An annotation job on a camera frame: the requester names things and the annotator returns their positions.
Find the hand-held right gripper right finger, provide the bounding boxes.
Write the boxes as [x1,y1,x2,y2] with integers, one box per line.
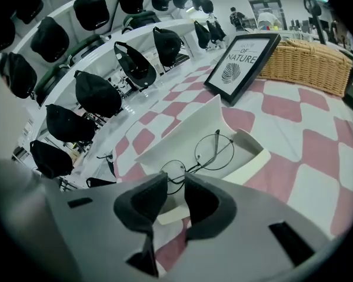
[164,172,335,282]

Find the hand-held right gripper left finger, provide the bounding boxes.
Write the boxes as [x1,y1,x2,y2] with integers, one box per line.
[44,171,169,282]

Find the thin-framed round eyeglasses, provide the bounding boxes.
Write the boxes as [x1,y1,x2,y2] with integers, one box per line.
[158,129,235,195]

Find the pink white checked tablecloth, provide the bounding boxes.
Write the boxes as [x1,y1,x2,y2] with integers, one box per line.
[113,65,353,276]

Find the row of black caps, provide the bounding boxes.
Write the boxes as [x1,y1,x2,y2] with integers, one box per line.
[0,0,227,187]

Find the wicker tissue box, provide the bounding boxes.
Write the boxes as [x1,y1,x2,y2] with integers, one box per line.
[257,38,353,98]

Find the row of black backpacks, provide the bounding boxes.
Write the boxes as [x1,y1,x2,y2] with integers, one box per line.
[32,10,162,105]

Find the white shelving rack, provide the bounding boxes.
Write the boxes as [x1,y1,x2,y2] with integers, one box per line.
[0,0,233,193]

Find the dark glass double door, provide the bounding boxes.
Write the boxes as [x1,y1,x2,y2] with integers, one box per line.
[248,0,285,31]

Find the black picture frame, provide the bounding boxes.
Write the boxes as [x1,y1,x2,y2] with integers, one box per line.
[204,33,282,107]

